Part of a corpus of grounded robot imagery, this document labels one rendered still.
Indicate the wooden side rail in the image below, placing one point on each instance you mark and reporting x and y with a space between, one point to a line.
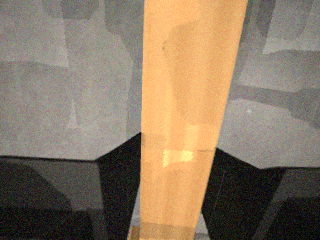
189 54

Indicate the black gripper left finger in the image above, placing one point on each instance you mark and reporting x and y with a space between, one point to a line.
106 188

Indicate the wooden post with slot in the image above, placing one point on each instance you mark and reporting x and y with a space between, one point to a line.
134 233

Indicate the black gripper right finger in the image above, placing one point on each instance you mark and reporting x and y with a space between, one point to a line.
241 200

